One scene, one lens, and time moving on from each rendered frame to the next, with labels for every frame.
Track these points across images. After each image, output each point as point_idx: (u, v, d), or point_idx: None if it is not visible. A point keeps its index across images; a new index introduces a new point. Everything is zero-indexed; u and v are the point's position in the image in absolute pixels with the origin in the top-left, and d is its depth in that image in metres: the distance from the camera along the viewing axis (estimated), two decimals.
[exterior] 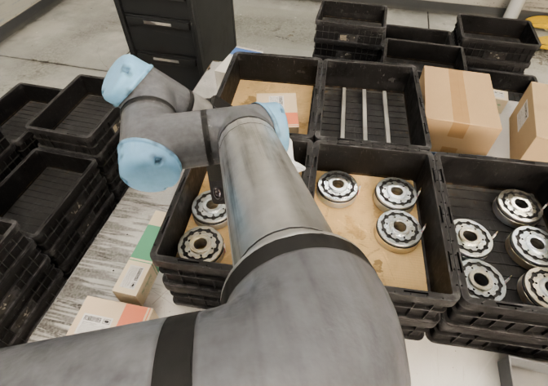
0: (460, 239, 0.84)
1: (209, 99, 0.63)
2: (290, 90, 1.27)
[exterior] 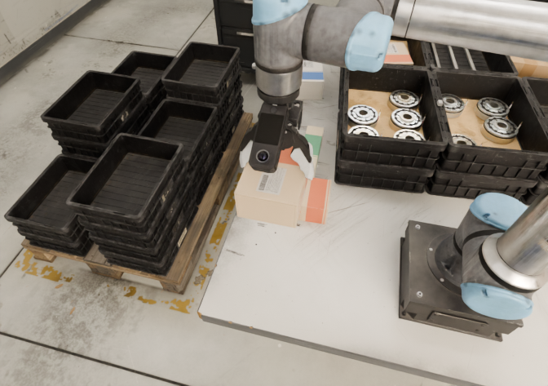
0: None
1: None
2: None
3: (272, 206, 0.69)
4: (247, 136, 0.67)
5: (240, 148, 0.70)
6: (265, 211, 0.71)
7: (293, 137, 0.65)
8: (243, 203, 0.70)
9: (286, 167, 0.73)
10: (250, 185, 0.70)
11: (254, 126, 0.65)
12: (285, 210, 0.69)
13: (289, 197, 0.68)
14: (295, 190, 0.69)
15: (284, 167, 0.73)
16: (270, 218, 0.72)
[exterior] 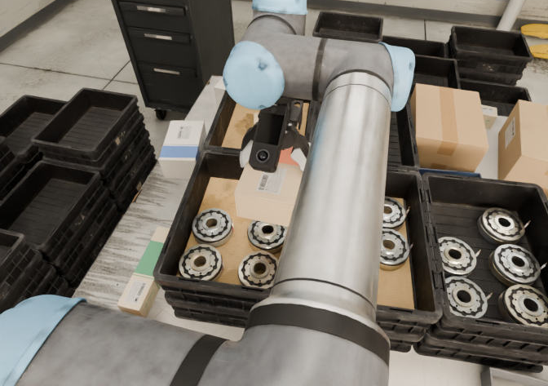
0: (445, 257, 0.89)
1: None
2: None
3: (272, 206, 0.69)
4: (247, 136, 0.67)
5: (240, 148, 0.70)
6: (265, 211, 0.71)
7: (293, 137, 0.65)
8: (243, 203, 0.70)
9: (286, 167, 0.73)
10: (250, 185, 0.70)
11: (254, 126, 0.65)
12: (285, 210, 0.69)
13: (289, 197, 0.68)
14: (295, 190, 0.69)
15: (284, 167, 0.73)
16: (270, 218, 0.72)
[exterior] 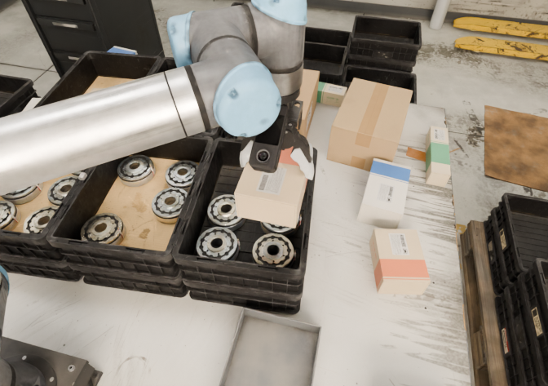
0: (217, 211, 0.98)
1: None
2: None
3: (272, 206, 0.69)
4: (247, 136, 0.67)
5: (240, 148, 0.70)
6: (265, 211, 0.71)
7: (293, 137, 0.65)
8: (243, 203, 0.70)
9: (286, 167, 0.73)
10: (250, 185, 0.70)
11: None
12: (285, 210, 0.69)
13: (289, 197, 0.68)
14: (295, 190, 0.69)
15: (284, 167, 0.73)
16: (270, 218, 0.72)
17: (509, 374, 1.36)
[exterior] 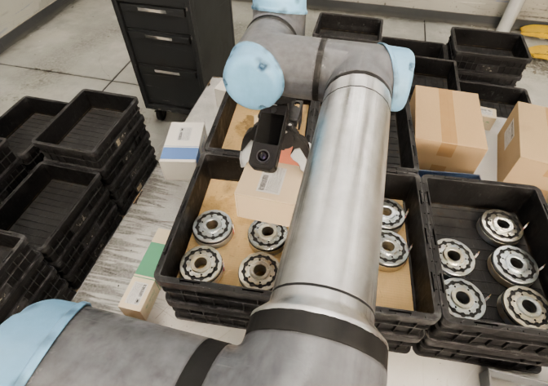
0: (444, 259, 0.89)
1: None
2: None
3: (272, 206, 0.69)
4: (247, 136, 0.67)
5: (240, 148, 0.70)
6: (265, 211, 0.71)
7: (293, 137, 0.65)
8: (243, 203, 0.70)
9: (286, 167, 0.73)
10: (250, 185, 0.70)
11: (254, 126, 0.65)
12: (285, 210, 0.69)
13: (289, 197, 0.68)
14: (295, 190, 0.69)
15: (284, 167, 0.73)
16: (270, 218, 0.72)
17: None
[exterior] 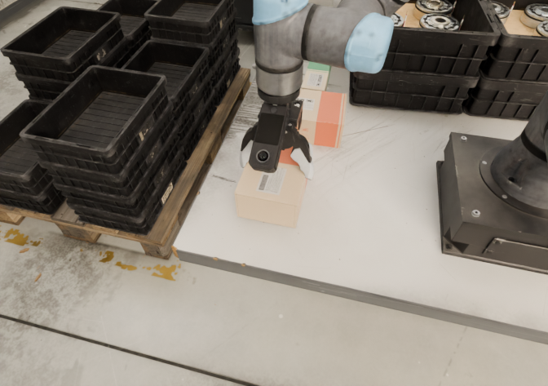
0: None
1: None
2: None
3: (272, 206, 0.69)
4: (247, 136, 0.67)
5: (240, 148, 0.70)
6: (265, 211, 0.71)
7: (293, 137, 0.65)
8: (243, 203, 0.70)
9: (286, 167, 0.73)
10: (250, 185, 0.70)
11: (254, 126, 0.65)
12: (285, 210, 0.69)
13: (289, 197, 0.68)
14: (295, 190, 0.69)
15: (284, 167, 0.73)
16: (270, 218, 0.72)
17: None
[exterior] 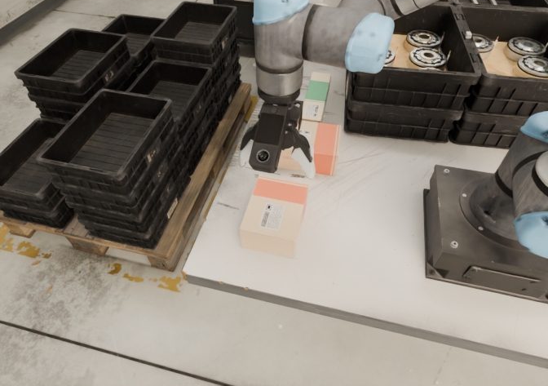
0: None
1: None
2: None
3: (273, 241, 0.78)
4: (247, 135, 0.67)
5: (240, 147, 0.70)
6: (267, 245, 0.80)
7: (293, 137, 0.65)
8: (247, 237, 0.79)
9: (285, 205, 0.82)
10: (254, 222, 0.79)
11: (254, 126, 0.65)
12: (284, 245, 0.78)
13: (287, 233, 0.77)
14: (293, 227, 0.78)
15: (283, 205, 0.82)
16: (271, 250, 0.81)
17: None
